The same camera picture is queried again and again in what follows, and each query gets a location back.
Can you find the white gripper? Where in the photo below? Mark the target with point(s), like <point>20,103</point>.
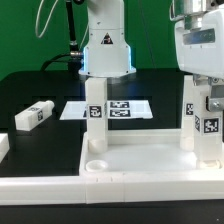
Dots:
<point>202,51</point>

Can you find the white desk tabletop tray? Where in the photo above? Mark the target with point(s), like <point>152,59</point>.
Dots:
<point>145,151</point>

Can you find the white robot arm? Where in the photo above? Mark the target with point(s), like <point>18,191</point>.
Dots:
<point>108,55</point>

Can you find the fiducial marker sheet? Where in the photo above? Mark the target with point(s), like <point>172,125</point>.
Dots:
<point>125,109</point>

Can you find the white left fence piece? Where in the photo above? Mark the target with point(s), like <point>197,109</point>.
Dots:
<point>4,145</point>

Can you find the black cable post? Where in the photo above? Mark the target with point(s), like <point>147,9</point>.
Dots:
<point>75,62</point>

